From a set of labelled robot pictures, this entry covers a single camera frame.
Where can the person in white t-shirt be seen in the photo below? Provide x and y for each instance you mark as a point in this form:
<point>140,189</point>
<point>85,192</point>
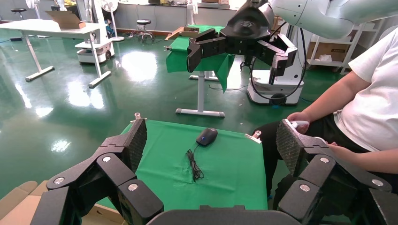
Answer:
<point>370,118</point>

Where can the silver metal table clamp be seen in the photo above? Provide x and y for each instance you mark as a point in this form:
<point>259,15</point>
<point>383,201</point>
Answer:
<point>137,116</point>
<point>256,134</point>

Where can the green table cloth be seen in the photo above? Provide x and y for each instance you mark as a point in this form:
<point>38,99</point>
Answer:
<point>230,174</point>

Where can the person left forearm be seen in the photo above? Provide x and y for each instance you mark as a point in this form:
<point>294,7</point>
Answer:
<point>379,161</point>

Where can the white crumpled rag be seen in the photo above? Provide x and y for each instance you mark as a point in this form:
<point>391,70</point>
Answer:
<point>325,58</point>

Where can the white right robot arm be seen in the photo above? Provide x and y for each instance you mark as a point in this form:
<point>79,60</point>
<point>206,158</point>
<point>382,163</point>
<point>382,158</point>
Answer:
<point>326,15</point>

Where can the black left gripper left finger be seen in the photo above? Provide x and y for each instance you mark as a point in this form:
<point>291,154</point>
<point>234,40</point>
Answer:
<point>115,169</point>

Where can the black power strip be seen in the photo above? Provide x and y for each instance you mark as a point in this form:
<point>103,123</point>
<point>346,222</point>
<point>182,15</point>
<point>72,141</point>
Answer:
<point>15,39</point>

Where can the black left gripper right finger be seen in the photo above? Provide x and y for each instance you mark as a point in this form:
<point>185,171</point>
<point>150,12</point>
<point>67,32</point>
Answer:
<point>323,174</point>

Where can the open brown cardboard box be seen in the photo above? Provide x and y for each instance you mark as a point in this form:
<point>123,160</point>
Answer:
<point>18,208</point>

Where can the flat cardboard pieces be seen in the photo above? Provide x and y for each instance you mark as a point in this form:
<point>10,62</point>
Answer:
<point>186,32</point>

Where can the small open cardboard carton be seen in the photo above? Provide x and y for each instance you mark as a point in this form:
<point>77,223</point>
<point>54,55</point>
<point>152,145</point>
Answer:
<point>67,20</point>

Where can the white metal shelf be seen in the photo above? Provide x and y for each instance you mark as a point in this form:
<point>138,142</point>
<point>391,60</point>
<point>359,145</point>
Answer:
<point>329,63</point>

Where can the large brown cardboard carton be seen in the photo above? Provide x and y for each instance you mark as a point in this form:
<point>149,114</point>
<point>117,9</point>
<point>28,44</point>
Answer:
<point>329,49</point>

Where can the long white table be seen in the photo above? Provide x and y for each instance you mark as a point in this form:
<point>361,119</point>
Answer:
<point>31,26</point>

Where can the white standing fan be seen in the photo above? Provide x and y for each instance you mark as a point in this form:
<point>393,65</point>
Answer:
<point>110,4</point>
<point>31,3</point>

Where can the white pedestal table frame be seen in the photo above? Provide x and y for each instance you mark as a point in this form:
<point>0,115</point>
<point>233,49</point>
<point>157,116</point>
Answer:
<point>201,93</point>

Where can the person right forearm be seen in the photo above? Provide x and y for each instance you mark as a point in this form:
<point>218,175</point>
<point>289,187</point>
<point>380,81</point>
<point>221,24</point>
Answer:
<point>339,96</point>

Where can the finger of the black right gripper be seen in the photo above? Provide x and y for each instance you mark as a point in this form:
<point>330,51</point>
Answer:
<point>205,45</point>
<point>280,56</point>

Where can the black round stool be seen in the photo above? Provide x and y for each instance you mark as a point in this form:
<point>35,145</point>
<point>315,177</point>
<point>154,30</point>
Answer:
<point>18,10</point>
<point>143,22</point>

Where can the person left hand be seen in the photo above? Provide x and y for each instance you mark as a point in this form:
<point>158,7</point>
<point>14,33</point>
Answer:
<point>345,152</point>

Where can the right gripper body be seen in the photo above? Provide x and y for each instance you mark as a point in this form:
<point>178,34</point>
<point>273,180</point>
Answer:
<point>248,28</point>

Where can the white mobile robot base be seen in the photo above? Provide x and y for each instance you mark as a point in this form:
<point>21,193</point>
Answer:
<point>264,90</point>
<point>93,52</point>

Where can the person right hand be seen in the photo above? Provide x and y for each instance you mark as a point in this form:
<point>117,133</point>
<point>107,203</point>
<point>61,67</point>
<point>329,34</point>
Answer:
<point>300,116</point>

